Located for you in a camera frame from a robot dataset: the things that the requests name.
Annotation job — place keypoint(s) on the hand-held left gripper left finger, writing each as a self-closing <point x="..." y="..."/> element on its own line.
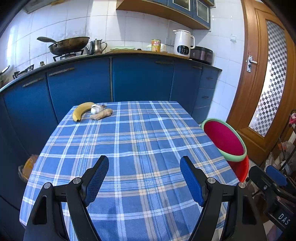
<point x="96" y="180"/>

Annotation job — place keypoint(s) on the black wok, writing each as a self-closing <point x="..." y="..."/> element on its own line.
<point x="69" y="45"/>

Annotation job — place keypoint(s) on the yellow banana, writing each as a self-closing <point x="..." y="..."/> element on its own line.
<point x="79" y="110"/>

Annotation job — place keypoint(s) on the plastic bag with orange contents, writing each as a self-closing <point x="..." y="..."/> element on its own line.
<point x="29" y="168"/>

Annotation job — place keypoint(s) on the gas stove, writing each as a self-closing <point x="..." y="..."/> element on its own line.
<point x="67" y="56"/>

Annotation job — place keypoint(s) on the red bin with green rim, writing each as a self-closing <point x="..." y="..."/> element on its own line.
<point x="223" y="139"/>

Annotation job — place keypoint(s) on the white wall outlet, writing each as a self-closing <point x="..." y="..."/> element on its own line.
<point x="169" y="42"/>

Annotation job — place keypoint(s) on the range hood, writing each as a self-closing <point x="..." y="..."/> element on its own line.
<point x="37" y="5"/>

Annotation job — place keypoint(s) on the green cutting board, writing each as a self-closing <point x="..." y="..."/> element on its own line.
<point x="122" y="48"/>

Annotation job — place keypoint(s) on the garlic bulb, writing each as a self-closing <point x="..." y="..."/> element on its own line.
<point x="96" y="109"/>

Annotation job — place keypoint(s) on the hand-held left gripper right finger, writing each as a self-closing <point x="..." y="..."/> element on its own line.
<point x="192" y="182"/>

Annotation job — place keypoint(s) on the dark rice cooker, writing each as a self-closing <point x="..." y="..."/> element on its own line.
<point x="201" y="55"/>

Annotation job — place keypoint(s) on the white electric kettle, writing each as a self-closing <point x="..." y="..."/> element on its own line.
<point x="181" y="42"/>

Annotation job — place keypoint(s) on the metal teapot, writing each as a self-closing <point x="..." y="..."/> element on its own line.
<point x="97" y="46"/>

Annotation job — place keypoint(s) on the blue plaid tablecloth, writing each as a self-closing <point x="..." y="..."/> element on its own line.
<point x="138" y="143"/>

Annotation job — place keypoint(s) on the ginger root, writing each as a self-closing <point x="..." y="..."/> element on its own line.
<point x="101" y="114"/>

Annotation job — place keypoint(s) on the wooden door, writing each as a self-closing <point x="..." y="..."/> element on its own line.
<point x="252" y="97"/>

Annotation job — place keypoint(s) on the white wall switch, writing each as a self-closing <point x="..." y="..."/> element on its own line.
<point x="233" y="38"/>

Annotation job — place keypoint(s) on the blue wall cabinet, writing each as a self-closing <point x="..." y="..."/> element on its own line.
<point x="161" y="10"/>

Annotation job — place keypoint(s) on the blue kitchen base cabinet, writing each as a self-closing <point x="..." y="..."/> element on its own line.
<point x="138" y="78"/>

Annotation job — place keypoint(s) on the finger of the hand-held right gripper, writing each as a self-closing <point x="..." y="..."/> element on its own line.
<point x="276" y="176"/>
<point x="263" y="183"/>

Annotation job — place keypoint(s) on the yellow tin can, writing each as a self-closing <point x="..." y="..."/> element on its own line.
<point x="156" y="45"/>

